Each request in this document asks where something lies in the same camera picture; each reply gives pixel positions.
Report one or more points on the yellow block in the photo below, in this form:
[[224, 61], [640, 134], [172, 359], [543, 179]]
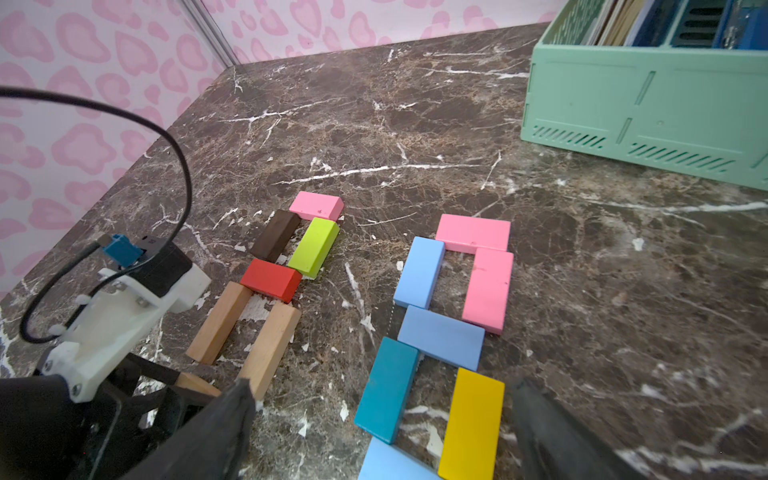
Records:
[[472, 433]]

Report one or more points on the dark brown block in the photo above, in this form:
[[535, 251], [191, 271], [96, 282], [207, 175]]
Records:
[[273, 239]]

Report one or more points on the teal block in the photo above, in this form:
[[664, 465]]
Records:
[[385, 394]]

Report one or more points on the pink block top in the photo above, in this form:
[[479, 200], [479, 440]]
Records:
[[468, 234]]

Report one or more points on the green block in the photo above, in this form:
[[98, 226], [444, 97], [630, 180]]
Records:
[[314, 247]]

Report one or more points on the blue block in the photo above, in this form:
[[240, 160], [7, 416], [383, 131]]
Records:
[[386, 462], [452, 341], [420, 273]]

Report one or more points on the wooden block bottom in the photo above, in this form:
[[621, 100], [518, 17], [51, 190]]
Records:
[[195, 383]]

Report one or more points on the red block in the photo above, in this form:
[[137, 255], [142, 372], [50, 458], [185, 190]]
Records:
[[272, 280]]

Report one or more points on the green desktop file organizer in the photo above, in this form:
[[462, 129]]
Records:
[[695, 111]]

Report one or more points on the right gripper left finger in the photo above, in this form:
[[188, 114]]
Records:
[[210, 446]]

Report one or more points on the wooden block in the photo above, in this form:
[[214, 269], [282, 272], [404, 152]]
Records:
[[267, 351], [195, 383], [220, 322]]

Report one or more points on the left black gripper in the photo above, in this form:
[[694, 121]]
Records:
[[44, 435]]

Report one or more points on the pink block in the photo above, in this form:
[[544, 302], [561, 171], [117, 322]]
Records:
[[309, 205], [488, 290], [468, 234]]

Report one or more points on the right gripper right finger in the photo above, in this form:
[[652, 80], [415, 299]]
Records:
[[555, 445]]

